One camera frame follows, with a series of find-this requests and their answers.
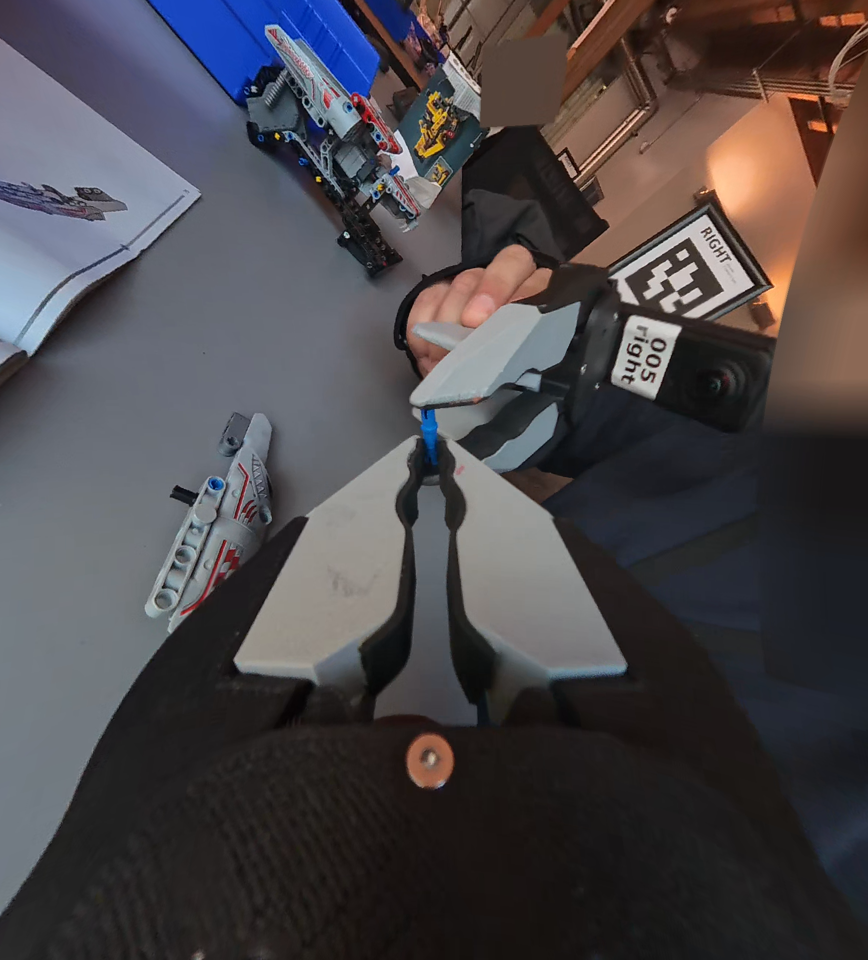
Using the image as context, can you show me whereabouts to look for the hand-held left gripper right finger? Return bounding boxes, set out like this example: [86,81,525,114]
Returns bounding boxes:
[436,437,630,725]

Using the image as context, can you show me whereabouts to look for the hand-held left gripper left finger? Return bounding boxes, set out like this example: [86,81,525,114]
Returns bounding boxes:
[233,435,421,721]

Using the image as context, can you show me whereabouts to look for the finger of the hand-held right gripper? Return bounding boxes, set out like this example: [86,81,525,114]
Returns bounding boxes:
[434,401,559,476]
[410,300,579,411]

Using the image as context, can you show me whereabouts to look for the grey shark-print lego assembly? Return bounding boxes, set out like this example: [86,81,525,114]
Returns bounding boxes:
[145,411,275,635]

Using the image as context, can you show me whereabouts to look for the large partly built lego model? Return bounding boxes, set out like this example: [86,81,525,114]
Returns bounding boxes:
[245,24,426,280]

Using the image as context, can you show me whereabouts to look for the open lego instruction manual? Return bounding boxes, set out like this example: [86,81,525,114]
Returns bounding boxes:
[0,3,202,430]

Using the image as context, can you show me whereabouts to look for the person's right hand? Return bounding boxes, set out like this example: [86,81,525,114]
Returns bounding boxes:
[407,244,555,378]

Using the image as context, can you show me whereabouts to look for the booklet with yellow vehicle picture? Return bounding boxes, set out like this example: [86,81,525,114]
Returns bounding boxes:
[395,58,491,186]

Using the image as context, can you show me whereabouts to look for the wooden shelving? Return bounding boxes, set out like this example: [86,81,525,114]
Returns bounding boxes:
[565,0,868,144]

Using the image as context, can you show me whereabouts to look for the blue plastic bin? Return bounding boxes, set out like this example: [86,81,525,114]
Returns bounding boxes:
[147,0,382,106]

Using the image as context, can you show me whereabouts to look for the metal rack frame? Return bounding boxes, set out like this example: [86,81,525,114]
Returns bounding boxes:
[554,41,663,177]

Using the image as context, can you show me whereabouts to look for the white cables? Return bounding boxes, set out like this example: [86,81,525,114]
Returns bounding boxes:
[827,13,868,85]

